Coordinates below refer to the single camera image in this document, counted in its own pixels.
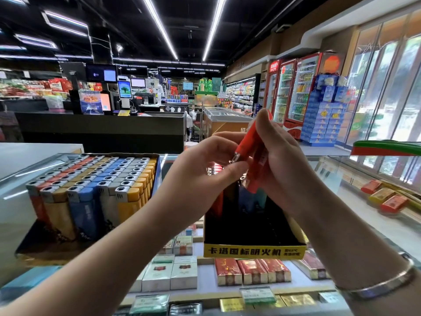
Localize white plastic bags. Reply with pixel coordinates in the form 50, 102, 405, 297
182, 110, 195, 142

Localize dark red cigarette pack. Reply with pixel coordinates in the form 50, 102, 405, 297
292, 250, 330, 281

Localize person's left hand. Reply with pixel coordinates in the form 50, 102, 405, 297
161, 131, 249, 225

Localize blue poster sign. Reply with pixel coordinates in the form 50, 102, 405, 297
78, 89, 104, 115

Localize black yellow-labelled display box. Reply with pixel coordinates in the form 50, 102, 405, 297
203, 191, 308, 260

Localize silver cigarette pack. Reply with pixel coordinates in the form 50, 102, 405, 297
169, 302, 203, 316

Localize blue cigarette carton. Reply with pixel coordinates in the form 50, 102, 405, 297
0, 266, 64, 302

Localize orange plastic lighter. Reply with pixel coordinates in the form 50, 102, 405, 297
230, 109, 274, 164

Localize teal cigarette pack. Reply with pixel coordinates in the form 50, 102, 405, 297
129, 294, 170, 316

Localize red drink fridge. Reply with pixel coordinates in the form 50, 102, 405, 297
273, 59, 297, 126
264, 59, 281, 116
284, 52, 323, 140

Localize silver bracelet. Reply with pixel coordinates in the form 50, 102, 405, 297
335, 253, 417, 302

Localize orange round poster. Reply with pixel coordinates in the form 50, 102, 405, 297
320, 52, 345, 75

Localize black overhead monitor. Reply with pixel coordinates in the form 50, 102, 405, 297
85, 64, 118, 83

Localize brown cardboard lighter box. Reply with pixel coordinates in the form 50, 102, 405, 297
14, 153, 162, 264

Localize person's right hand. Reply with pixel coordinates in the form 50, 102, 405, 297
254, 108, 330, 225

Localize green price tag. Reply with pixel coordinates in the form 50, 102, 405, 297
240, 286, 277, 305

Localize yellow flat packet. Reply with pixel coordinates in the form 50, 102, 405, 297
368, 188, 396, 205

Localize person's left forearm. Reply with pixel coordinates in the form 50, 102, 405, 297
0, 191, 211, 316

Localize row of dark upright lighters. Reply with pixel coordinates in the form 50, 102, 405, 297
205, 164, 274, 224

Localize white cigarette pack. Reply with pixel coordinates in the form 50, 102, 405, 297
173, 235, 193, 256
142, 262, 174, 293
159, 238, 175, 256
170, 256, 198, 291
129, 265, 149, 293

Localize green bottle display stand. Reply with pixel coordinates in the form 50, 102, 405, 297
194, 77, 223, 108

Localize long ceiling light strip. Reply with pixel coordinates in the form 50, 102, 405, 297
141, 0, 179, 61
202, 0, 228, 62

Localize open refrigerated shelf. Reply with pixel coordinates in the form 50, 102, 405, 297
216, 74, 261, 113

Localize white checkout touch screen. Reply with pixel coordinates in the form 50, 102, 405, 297
117, 79, 133, 110

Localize red and green plastic tray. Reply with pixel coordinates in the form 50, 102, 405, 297
350, 140, 421, 157

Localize red flat packet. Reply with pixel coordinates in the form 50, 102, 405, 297
380, 195, 410, 214
361, 180, 382, 195

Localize shelf of red snack packets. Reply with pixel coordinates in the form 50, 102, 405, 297
0, 78, 73, 98

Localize stack of blue boxes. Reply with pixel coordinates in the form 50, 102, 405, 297
300, 74, 355, 148

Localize tray of coloured lighters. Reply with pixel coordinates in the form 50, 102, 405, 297
26, 154, 159, 243

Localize chest freezer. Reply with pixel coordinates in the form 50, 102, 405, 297
202, 106, 254, 139

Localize person's right forearm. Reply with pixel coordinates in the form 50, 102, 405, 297
293, 191, 421, 316

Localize rectangular ceiling light frame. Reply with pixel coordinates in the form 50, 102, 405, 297
41, 10, 89, 38

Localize black checkout counter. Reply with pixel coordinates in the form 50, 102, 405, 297
14, 111, 187, 154

